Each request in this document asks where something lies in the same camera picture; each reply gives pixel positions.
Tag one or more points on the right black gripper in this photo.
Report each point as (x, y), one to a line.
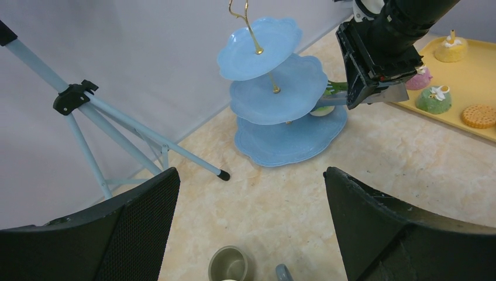
(373, 76)

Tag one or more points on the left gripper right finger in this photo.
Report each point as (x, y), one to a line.
(381, 237)

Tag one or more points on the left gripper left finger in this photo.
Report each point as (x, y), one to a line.
(122, 238)

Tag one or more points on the green donut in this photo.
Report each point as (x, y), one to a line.
(334, 95)

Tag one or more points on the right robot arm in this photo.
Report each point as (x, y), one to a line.
(400, 24)

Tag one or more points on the pink cupcake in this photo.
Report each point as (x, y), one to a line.
(421, 80)

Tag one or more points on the green cupcake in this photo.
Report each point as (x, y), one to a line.
(434, 100)

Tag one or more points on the yellow cupcake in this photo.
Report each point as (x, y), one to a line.
(452, 49)

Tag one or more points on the blue three-tier cake stand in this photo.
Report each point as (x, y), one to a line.
(272, 91)

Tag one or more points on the yellow serving tray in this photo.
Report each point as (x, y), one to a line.
(471, 80)

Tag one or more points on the small olive cup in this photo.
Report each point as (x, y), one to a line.
(230, 262)

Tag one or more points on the small grey-blue cup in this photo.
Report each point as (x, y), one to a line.
(283, 273)

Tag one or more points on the orange biscuit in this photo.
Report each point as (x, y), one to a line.
(479, 116)

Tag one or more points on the blue tripod stand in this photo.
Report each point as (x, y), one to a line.
(81, 97)

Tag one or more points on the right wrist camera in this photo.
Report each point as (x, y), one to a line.
(366, 9)

